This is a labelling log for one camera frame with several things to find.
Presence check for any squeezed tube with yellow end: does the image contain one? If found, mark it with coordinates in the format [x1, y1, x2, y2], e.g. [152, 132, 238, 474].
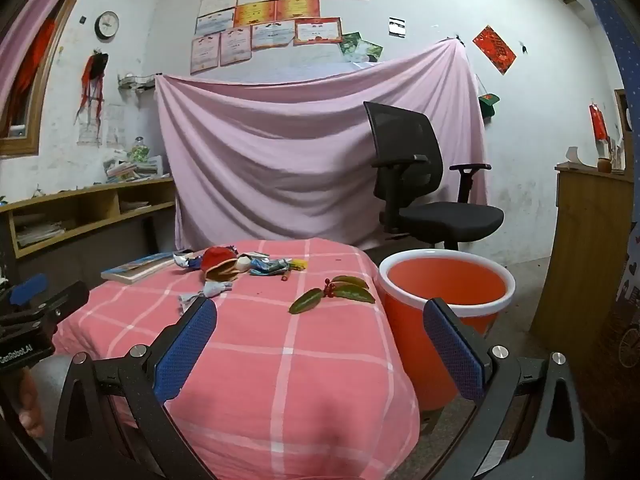
[248, 256, 308, 277]

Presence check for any wooden window frame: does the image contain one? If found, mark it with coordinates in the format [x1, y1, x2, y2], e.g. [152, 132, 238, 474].
[0, 0, 101, 157]

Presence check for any red hanging charm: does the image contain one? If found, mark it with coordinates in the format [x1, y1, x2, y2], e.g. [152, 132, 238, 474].
[589, 102, 608, 143]

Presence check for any black office chair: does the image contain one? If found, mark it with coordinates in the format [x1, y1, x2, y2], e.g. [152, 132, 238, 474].
[363, 101, 505, 252]

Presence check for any pink hanging sheet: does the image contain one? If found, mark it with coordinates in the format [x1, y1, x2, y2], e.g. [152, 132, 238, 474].
[154, 39, 490, 261]

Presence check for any red tassel wall ornament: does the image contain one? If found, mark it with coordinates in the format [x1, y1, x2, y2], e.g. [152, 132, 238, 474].
[75, 50, 110, 126]

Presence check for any round wall clock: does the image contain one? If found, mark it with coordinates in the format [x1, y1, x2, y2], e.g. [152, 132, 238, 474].
[94, 11, 120, 41]

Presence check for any silver wrapper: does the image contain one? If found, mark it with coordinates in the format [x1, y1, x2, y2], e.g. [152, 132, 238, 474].
[172, 250, 206, 271]

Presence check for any red paper wall decoration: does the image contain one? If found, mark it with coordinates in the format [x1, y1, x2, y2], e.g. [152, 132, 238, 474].
[472, 25, 517, 76]

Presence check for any leafy twig with red berries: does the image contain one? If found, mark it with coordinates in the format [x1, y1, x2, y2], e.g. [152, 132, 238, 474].
[289, 275, 377, 316]

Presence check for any grey wrapper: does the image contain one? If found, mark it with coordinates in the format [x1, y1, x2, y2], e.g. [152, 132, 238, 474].
[177, 291, 206, 317]

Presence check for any wall calendar sheet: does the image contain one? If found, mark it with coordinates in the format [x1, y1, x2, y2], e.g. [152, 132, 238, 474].
[76, 102, 108, 147]

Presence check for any wire wall rack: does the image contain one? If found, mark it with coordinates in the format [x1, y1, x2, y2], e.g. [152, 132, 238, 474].
[118, 72, 157, 93]

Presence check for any blue white wrapper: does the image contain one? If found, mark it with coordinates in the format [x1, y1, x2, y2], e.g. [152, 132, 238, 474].
[202, 280, 235, 300]

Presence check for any brown paper scrap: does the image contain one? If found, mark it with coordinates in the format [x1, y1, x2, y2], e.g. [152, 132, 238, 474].
[202, 265, 242, 282]

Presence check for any green cap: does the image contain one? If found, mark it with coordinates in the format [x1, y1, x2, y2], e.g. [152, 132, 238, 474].
[477, 92, 501, 120]

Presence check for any group of wall certificates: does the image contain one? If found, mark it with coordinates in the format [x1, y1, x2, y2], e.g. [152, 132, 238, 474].
[190, 0, 371, 76]

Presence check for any pink plaid tablecloth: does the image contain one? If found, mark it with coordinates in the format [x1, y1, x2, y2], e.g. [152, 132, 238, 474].
[50, 238, 421, 480]

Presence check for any pink window curtain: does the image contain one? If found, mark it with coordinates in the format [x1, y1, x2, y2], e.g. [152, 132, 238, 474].
[0, 0, 96, 111]

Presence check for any wooden framed mirror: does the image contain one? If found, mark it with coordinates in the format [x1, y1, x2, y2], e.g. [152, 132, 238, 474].
[614, 89, 636, 133]

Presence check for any wooden desk with shelf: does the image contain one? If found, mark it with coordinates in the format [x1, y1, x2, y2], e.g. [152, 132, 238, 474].
[0, 176, 178, 311]

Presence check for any pile of papers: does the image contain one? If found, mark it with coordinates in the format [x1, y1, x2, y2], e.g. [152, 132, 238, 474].
[14, 220, 66, 248]

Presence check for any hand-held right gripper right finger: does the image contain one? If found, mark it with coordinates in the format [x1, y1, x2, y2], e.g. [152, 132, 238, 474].
[422, 297, 586, 480]

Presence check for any orange bucket white rim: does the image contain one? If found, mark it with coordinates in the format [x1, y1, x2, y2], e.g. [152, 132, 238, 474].
[378, 248, 516, 413]

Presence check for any illustrated paperback book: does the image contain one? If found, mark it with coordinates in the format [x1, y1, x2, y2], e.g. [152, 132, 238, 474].
[100, 252, 188, 286]

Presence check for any stack of books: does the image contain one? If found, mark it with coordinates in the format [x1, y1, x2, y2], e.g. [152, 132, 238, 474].
[103, 156, 166, 183]

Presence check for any blue dotted curtain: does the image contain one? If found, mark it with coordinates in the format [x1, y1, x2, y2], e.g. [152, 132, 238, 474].
[567, 0, 640, 411]

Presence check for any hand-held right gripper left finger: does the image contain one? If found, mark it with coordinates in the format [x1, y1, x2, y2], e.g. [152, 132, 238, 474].
[52, 296, 219, 480]

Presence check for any person's left hand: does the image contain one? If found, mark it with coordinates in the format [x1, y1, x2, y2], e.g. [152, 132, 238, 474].
[15, 367, 47, 438]

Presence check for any red window cloth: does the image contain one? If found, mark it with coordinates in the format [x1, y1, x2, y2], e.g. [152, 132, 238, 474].
[15, 17, 56, 126]

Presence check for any wooden cabinet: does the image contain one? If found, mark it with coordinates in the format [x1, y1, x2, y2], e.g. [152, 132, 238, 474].
[530, 162, 638, 361]

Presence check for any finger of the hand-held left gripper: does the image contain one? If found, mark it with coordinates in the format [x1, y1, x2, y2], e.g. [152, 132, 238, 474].
[27, 280, 91, 335]
[0, 273, 49, 311]

